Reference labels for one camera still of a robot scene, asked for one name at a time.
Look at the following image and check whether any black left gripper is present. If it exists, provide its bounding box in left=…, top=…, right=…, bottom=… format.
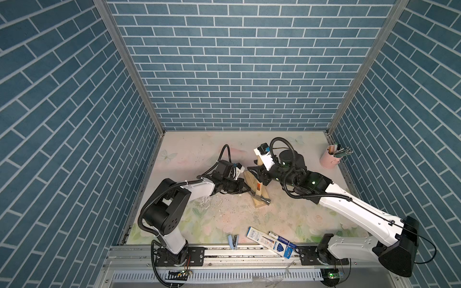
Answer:
left=220, top=178, right=251, bottom=194

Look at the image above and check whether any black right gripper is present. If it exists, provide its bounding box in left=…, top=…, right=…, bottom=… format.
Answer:
left=246, top=159, right=297, bottom=190

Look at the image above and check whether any wooden block with nails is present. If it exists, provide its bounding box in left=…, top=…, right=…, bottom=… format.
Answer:
left=243, top=168, right=272, bottom=209

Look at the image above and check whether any steel claw hammer wooden handle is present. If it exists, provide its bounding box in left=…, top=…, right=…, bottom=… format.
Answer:
left=248, top=156, right=271, bottom=206

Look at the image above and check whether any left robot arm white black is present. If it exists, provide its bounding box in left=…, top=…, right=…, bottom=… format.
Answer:
left=137, top=144, right=252, bottom=255

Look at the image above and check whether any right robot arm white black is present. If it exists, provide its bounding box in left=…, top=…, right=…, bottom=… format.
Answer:
left=249, top=137, right=423, bottom=278

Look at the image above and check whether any blue clip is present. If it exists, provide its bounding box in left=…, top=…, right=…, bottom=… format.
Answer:
left=228, top=234, right=239, bottom=250

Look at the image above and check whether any blue white tube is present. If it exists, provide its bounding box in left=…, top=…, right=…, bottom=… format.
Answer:
left=269, top=232, right=297, bottom=250

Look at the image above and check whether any pink pen holder bucket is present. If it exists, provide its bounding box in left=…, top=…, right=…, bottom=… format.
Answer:
left=319, top=145, right=342, bottom=169

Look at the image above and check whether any blue white toothpaste box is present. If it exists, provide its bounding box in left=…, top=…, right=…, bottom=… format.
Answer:
left=246, top=227, right=294, bottom=259

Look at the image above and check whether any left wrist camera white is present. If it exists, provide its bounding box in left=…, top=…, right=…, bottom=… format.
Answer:
left=232, top=163, right=245, bottom=180

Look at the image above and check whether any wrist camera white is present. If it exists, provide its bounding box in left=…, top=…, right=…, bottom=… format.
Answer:
left=232, top=163, right=245, bottom=180
left=254, top=143, right=275, bottom=171

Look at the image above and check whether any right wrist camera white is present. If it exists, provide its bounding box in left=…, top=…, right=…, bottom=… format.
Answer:
left=254, top=143, right=275, bottom=171

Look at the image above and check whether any aluminium right corner post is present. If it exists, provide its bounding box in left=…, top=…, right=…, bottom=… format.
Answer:
left=326, top=0, right=409, bottom=136

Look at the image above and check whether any aluminium corner post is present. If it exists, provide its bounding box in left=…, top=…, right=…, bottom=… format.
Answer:
left=94, top=0, right=165, bottom=137
left=326, top=0, right=409, bottom=136

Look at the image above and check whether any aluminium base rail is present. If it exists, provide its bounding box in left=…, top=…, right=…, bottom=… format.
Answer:
left=95, top=244, right=411, bottom=288

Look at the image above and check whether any aluminium left corner post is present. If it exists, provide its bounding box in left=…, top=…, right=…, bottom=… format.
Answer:
left=94, top=0, right=165, bottom=137

